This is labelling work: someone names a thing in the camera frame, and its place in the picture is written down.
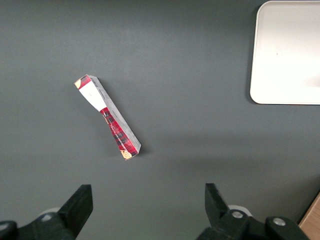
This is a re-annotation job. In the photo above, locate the red cookie box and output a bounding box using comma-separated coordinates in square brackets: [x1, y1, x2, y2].
[73, 74, 142, 161]

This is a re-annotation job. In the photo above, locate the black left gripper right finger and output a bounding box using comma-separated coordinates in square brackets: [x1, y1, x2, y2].
[196, 183, 311, 240]

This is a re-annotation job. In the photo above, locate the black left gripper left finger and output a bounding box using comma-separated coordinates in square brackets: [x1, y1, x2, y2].
[0, 184, 94, 240]

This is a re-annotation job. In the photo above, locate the white plastic tray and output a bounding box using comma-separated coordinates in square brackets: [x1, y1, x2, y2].
[249, 0, 320, 105]

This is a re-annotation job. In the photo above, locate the light wooden board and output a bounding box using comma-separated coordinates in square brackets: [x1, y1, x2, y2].
[298, 191, 320, 240]

